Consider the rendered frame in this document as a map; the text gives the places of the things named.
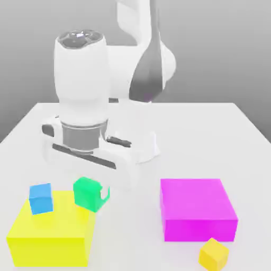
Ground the large magenta box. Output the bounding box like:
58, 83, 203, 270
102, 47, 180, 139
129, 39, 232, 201
159, 178, 239, 242

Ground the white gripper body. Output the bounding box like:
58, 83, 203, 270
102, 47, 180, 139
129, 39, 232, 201
41, 140, 141, 189

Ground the small yellow cube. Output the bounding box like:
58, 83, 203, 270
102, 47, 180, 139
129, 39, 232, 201
198, 237, 230, 271

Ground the small green cube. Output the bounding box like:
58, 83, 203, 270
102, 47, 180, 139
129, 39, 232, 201
73, 176, 110, 213

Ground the small blue cube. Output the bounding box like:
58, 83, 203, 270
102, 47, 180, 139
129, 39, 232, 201
28, 183, 53, 215

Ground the large yellow box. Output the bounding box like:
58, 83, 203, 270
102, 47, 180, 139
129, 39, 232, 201
6, 190, 96, 268

